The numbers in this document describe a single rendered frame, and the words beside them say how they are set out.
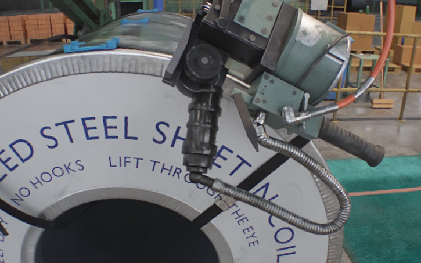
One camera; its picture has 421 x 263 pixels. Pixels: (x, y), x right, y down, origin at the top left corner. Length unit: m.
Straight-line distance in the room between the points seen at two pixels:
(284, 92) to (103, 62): 0.36
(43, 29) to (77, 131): 11.26
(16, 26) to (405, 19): 11.37
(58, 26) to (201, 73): 11.32
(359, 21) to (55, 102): 9.29
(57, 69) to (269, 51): 0.42
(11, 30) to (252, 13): 11.96
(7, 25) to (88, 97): 11.73
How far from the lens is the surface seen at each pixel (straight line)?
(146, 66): 0.71
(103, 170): 0.81
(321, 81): 0.59
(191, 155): 0.57
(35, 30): 12.15
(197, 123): 0.58
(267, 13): 0.60
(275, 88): 0.56
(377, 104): 5.25
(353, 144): 0.63
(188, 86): 0.59
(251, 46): 0.57
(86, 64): 0.73
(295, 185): 0.86
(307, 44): 0.57
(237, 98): 0.54
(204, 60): 0.56
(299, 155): 0.57
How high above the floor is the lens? 1.48
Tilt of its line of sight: 23 degrees down
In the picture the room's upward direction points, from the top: 1 degrees clockwise
